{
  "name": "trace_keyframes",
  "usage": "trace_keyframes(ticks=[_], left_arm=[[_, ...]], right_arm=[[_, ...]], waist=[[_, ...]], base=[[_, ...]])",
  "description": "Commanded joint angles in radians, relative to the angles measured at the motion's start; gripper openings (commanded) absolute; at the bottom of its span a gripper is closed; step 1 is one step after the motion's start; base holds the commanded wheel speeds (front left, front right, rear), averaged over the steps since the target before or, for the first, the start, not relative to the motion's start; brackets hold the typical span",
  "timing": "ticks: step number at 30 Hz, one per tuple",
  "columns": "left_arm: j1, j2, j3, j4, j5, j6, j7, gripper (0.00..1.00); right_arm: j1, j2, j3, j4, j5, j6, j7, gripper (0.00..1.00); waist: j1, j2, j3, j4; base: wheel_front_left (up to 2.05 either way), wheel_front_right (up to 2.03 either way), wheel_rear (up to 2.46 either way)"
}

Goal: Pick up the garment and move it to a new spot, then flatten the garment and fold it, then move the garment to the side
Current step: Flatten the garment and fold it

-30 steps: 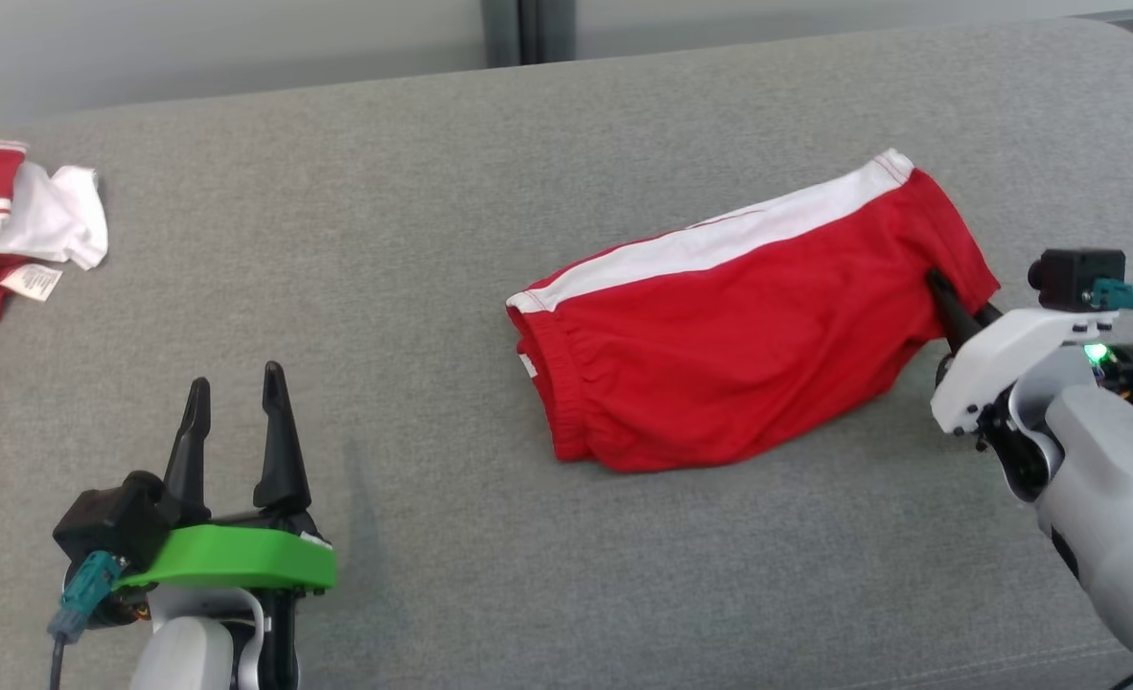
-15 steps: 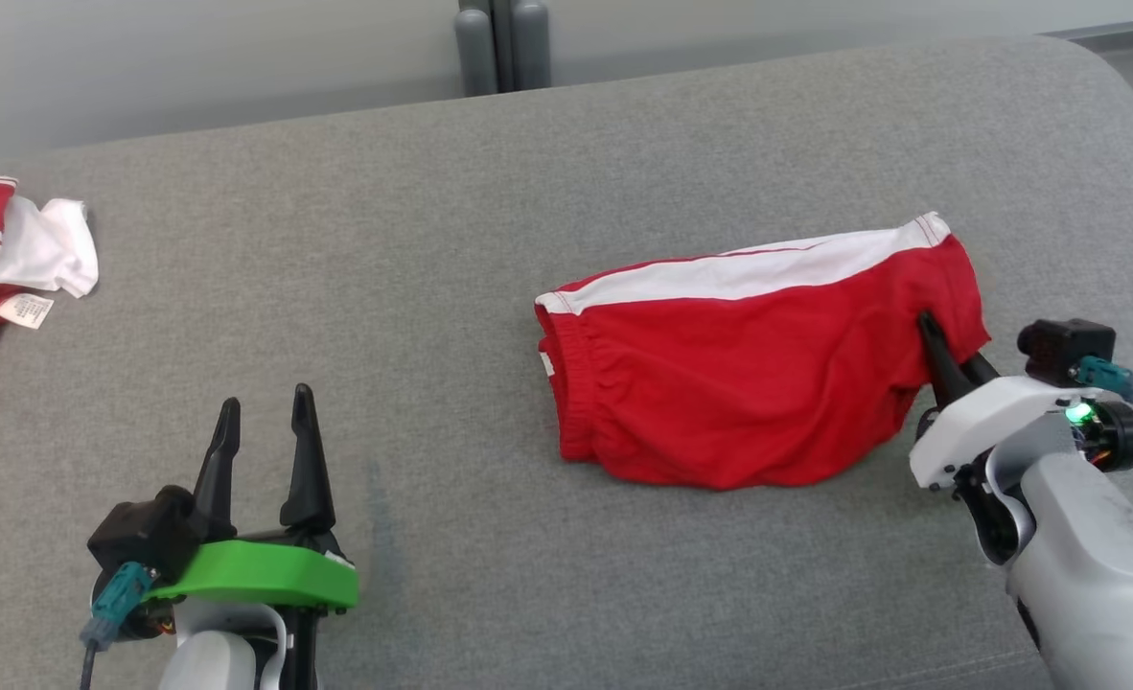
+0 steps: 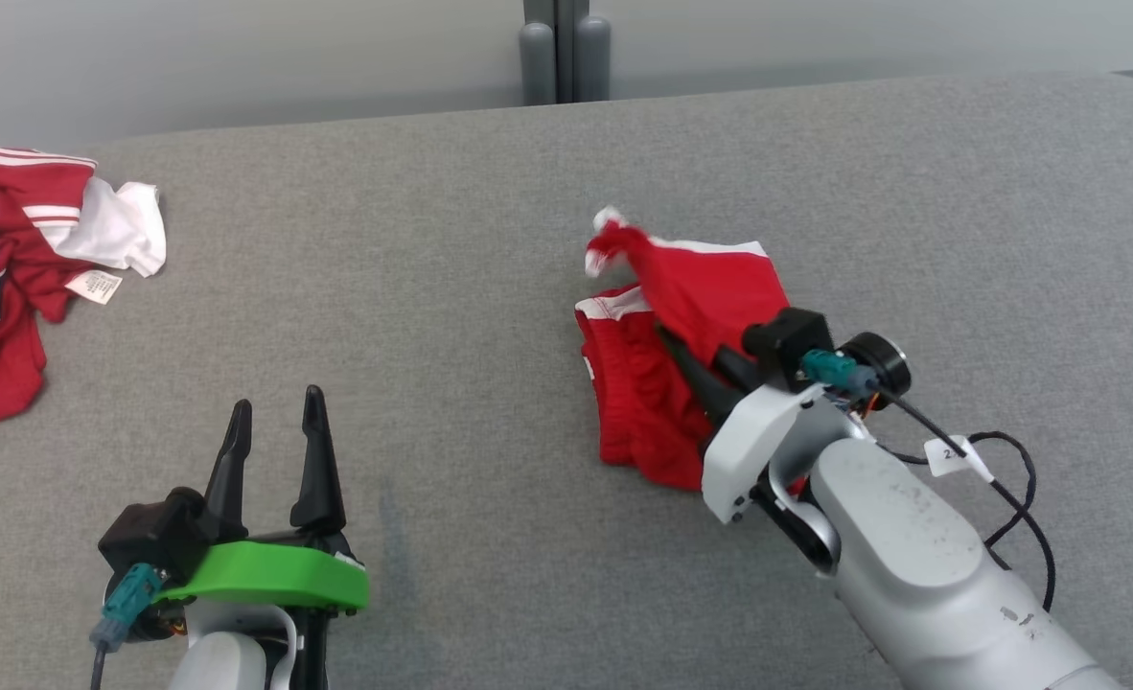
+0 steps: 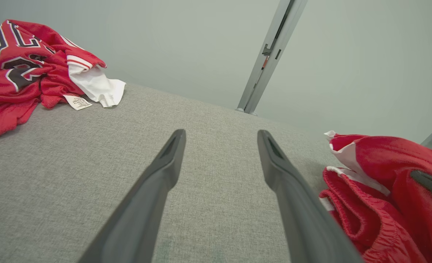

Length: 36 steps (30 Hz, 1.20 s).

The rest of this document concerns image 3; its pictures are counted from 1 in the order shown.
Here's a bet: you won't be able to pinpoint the white cable label tag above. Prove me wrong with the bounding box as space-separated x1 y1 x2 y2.
924 434 994 483

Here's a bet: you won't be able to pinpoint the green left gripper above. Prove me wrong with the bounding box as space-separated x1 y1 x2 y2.
154 385 371 614

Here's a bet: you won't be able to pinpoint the teal cable connector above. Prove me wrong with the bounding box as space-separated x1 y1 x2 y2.
801 350 879 396
90 563 165 653

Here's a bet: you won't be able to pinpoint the teal left cable connector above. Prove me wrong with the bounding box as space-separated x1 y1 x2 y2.
90 563 165 653

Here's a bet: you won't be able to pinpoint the teal right cable connector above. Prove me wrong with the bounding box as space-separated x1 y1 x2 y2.
801 350 879 396

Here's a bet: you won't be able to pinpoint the grey metal upright post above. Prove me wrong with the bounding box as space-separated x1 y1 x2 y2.
523 0 591 104

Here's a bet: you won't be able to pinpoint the red shorts with white trim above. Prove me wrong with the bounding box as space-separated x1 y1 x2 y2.
574 206 802 492

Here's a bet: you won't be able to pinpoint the red jersey with white sleeves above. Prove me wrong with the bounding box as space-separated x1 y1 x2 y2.
0 142 167 425

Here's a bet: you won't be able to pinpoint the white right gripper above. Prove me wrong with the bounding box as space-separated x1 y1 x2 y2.
658 326 874 525

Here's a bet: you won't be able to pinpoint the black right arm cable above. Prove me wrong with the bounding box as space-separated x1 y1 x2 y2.
868 388 1058 614

